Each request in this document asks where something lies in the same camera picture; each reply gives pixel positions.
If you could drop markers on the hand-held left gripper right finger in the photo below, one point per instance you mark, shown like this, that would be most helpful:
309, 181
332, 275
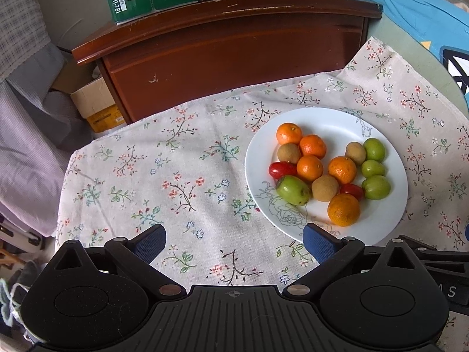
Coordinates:
318, 244

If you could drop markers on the red cherry tomato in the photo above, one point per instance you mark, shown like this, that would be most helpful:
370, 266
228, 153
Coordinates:
282, 169
351, 190

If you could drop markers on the small orange mandarin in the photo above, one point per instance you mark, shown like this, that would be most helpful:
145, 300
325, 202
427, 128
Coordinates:
342, 169
312, 146
289, 134
343, 209
309, 168

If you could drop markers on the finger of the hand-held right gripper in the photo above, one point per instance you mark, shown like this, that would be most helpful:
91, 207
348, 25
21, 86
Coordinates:
428, 247

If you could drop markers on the green jujube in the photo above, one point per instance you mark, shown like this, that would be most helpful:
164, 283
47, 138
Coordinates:
376, 187
293, 190
373, 168
374, 149

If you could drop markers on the olive green cushion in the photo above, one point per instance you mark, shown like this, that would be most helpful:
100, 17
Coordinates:
406, 51

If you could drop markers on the white plate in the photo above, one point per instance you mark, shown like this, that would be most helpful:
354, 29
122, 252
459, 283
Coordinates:
392, 205

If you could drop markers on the brown kiwi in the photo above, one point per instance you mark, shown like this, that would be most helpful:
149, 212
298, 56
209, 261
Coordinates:
355, 153

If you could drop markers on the blue printed plush pillow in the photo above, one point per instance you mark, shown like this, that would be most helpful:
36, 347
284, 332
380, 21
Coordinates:
421, 11

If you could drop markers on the brown wooden nightstand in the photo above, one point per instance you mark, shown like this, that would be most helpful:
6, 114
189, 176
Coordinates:
227, 55

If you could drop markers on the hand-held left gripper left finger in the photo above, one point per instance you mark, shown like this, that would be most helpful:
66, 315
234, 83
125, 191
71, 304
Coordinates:
150, 244

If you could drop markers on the small open cardboard box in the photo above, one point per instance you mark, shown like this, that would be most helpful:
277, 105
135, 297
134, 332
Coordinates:
95, 102

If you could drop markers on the floral tablecloth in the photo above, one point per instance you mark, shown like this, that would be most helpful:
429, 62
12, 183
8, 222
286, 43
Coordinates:
165, 190

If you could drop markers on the pale checkered cloth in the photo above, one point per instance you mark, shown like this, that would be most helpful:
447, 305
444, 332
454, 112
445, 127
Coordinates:
25, 135

